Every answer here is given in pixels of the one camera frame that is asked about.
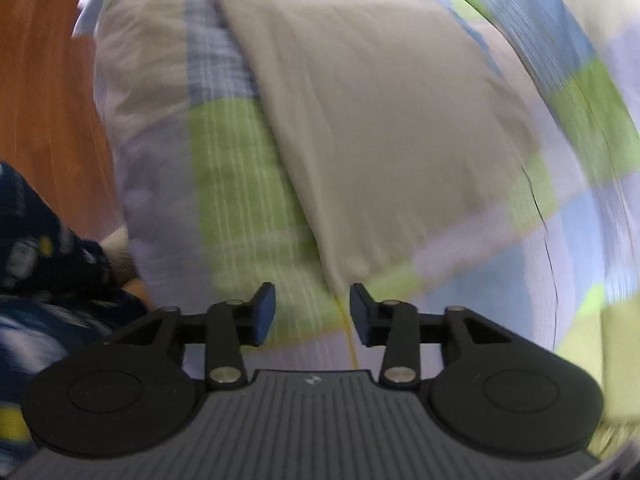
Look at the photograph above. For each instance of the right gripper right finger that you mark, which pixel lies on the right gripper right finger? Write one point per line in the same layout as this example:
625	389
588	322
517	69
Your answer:
400	329

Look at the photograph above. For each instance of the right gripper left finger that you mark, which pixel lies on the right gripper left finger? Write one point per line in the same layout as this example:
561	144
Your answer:
224	329

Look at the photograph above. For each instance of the beige garment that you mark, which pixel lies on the beige garment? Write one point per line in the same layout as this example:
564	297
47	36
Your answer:
390	120

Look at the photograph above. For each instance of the checkered quilt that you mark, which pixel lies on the checkered quilt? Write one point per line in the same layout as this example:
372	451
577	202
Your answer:
211	211

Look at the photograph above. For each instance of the blue patterned pants leg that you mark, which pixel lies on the blue patterned pants leg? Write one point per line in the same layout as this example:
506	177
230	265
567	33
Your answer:
59	294

